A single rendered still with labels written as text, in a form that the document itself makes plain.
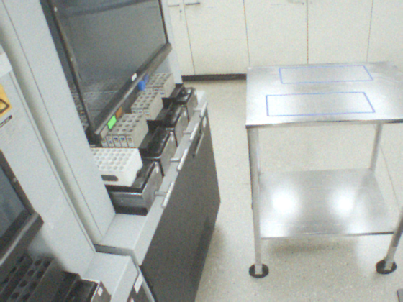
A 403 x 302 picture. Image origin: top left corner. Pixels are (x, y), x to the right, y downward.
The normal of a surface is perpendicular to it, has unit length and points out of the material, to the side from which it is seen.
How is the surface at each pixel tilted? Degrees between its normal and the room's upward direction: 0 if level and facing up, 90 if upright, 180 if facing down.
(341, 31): 90
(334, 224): 0
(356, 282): 0
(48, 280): 90
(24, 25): 90
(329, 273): 0
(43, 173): 90
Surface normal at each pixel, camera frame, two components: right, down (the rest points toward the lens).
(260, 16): -0.24, 0.60
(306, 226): -0.14, -0.80
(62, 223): 0.97, 0.02
